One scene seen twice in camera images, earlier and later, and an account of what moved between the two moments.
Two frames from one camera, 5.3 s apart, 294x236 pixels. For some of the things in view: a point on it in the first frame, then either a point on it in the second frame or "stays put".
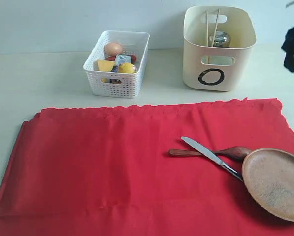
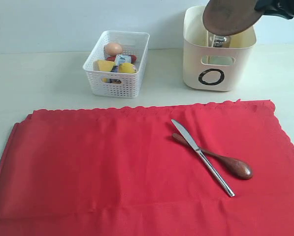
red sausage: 112,58 stays put
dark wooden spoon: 235,152 to 236,167
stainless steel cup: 222,40 stays put
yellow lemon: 127,68 stays put
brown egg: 113,49 stays put
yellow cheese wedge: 103,65 stays put
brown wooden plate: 277,178 to 225,17
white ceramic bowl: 218,60 stays put
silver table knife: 212,157 to 194,144
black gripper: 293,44 to 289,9
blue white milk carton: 120,59 stays put
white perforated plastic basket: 113,84 stays put
